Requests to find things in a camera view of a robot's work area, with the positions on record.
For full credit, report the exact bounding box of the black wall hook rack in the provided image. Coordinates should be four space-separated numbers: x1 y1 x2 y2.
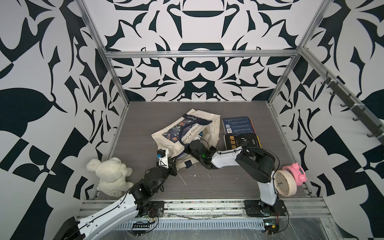
320 72 384 145

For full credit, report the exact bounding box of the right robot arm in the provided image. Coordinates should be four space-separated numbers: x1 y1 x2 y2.
186 140 279 207

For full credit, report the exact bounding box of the black spine book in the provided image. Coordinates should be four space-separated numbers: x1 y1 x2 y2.
224 133 261 150

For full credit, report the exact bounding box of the white plush teddy bear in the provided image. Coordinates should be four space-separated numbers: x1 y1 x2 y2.
86 157 134 198

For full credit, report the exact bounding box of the beige round clock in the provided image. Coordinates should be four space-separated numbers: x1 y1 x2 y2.
274 170 297 197

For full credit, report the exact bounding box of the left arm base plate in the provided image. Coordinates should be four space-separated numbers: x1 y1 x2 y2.
138 201 165 218

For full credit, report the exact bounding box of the left electronics board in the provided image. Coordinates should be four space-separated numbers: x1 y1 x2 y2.
132 222 155 236

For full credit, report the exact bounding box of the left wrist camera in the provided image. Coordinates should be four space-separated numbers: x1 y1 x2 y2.
156 149 169 169

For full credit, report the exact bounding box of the blue classics book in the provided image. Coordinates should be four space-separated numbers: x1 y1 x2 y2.
222 117 256 134

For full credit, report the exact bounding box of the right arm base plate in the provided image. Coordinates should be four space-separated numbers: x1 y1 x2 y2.
244 198 287 218

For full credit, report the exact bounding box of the cream canvas tote bag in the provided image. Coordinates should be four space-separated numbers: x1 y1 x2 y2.
152 109 221 170

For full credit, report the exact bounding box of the aluminium front rail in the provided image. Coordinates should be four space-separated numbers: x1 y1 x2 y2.
75 198 332 219

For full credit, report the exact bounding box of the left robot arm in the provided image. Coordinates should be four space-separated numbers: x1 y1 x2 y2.
54 157 177 240

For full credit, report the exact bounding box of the right electronics board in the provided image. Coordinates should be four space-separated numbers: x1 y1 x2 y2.
263 219 280 235

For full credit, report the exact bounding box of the electronics board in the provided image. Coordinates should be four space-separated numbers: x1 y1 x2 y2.
263 219 280 235
132 222 155 236

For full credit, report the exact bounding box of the pink alarm clock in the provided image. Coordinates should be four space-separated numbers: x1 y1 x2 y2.
283 163 307 186

